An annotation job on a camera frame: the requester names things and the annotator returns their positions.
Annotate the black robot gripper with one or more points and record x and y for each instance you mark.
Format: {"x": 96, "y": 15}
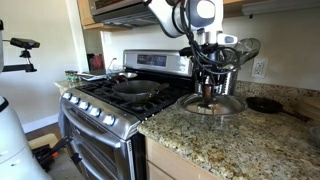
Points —
{"x": 211, "y": 71}

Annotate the steel lid with wooden knob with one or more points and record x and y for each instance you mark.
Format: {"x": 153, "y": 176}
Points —
{"x": 220, "y": 106}

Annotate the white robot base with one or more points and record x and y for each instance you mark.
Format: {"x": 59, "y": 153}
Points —
{"x": 13, "y": 146}

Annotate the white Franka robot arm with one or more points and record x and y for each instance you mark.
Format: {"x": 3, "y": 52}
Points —
{"x": 203, "y": 13}

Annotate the small black frying pan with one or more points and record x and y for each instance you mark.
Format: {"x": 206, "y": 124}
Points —
{"x": 263, "y": 105}

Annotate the small steel pot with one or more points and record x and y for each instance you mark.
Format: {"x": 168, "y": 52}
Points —
{"x": 123, "y": 76}

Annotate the wooden lower cabinet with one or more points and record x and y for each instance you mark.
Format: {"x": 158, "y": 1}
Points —
{"x": 166, "y": 163}

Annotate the wooden upper cabinet with light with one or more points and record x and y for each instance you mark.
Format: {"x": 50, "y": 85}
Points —
{"x": 273, "y": 6}

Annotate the wooden cutting board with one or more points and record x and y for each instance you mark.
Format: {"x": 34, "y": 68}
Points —
{"x": 311, "y": 107}

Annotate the silver stove knob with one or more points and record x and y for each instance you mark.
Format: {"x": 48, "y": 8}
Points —
{"x": 83, "y": 105}
{"x": 109, "y": 120}
{"x": 67, "y": 96}
{"x": 74, "y": 99}
{"x": 95, "y": 111}

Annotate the stainless steel gas stove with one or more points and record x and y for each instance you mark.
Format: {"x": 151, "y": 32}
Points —
{"x": 110, "y": 133}

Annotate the red cloth item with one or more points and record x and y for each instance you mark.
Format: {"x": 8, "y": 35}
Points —
{"x": 97, "y": 62}

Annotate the grey bowl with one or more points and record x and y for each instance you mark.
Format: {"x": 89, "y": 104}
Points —
{"x": 315, "y": 136}

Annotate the stainless steel range hood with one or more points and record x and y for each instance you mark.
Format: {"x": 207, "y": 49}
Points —
{"x": 116, "y": 10}

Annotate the green spice jars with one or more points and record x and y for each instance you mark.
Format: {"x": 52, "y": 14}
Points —
{"x": 72, "y": 77}

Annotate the black clamps with orange tips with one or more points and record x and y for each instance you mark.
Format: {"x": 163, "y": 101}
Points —
{"x": 46, "y": 154}

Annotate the white wall outlet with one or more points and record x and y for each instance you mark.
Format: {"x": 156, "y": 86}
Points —
{"x": 259, "y": 68}

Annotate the black camera on mount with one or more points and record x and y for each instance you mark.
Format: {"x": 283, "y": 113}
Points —
{"x": 23, "y": 43}

